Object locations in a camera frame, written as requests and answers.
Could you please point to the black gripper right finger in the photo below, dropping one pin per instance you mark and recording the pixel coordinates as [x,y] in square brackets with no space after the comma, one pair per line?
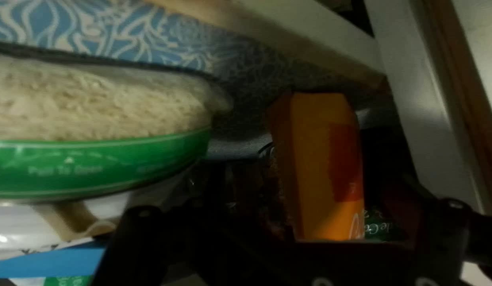
[444,234]

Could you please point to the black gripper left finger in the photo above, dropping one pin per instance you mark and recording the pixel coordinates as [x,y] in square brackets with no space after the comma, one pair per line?
[223,250]

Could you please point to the orange bag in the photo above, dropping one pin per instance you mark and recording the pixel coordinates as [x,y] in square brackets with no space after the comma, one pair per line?
[318,153]

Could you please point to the green lidded rice container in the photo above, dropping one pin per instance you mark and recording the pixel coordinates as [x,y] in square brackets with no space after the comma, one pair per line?
[74,129]

